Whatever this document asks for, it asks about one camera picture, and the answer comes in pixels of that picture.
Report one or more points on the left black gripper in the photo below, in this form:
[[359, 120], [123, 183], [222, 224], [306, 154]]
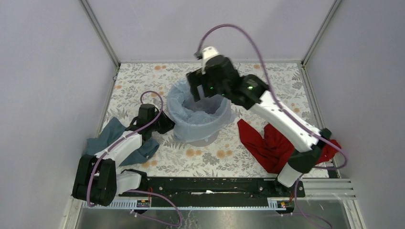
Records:
[[168, 124]]

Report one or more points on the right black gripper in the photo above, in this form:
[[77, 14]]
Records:
[[195, 78]]

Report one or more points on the light blue plastic trash bag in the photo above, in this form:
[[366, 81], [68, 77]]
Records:
[[179, 93]]

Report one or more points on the grey plastic trash bin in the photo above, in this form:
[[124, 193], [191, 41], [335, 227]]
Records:
[[202, 140]]

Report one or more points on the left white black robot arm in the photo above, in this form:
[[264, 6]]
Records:
[[97, 179]]

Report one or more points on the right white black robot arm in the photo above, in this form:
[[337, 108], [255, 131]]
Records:
[[253, 94]]

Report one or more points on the teal blue cloth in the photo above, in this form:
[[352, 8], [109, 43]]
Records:
[[112, 132]]

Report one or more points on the red cloth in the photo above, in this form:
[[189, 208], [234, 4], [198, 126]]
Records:
[[272, 150]]

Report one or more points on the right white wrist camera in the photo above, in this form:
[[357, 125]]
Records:
[[205, 54]]

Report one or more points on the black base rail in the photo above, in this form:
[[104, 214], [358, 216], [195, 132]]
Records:
[[219, 191]]

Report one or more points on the grey slotted cable duct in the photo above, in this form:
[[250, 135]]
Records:
[[160, 204]]

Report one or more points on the left aluminium frame post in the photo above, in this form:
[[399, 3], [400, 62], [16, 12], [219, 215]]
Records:
[[100, 32]]

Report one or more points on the aluminium frame post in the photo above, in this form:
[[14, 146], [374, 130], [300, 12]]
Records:
[[100, 32], [335, 6]]

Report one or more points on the right aluminium frame post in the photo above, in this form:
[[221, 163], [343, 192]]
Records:
[[335, 6]]

